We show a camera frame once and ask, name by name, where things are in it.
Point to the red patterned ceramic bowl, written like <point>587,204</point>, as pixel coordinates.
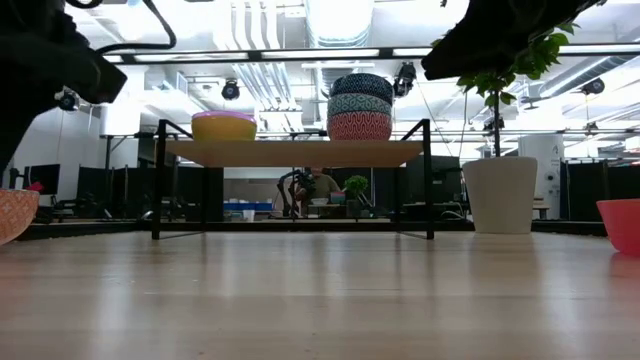
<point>360,127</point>

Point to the black table frame rails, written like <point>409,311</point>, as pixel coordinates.
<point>300,226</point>

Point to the black overhead rig beam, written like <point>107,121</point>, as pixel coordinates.
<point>320,53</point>

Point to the small background potted plant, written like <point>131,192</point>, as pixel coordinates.
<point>356,186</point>

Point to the background black robot arm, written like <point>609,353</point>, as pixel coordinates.
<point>292,187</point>

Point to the white cylindrical machine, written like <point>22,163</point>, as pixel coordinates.
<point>542,170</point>

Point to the black background monitor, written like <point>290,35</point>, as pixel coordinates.
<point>44,179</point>

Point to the yellow-inside blue patterned bowl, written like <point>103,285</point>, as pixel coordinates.
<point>361,85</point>

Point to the orange plastic bowl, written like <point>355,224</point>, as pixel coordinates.
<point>622,225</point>

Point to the teal patterned ceramic bowl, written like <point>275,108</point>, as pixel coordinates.
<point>360,106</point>

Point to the black overhead camera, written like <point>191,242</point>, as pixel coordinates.
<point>406,77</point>

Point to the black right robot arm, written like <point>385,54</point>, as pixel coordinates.
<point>560,15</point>

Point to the blue-inside orange patterned bowl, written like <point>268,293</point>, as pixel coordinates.
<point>15,215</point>

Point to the white plant pot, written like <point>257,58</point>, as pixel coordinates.
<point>500,195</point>

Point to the purple plastic bowl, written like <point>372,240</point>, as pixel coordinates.
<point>225,115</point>

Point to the silver ventilation duct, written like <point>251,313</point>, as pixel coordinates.
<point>340,22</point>

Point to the person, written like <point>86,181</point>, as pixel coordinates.
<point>325,186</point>

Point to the white cup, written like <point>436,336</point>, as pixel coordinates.
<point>248,215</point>

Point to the yellow plastic bowl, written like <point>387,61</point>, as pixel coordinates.
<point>225,131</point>

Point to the green leafy plant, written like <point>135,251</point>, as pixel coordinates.
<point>497,85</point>

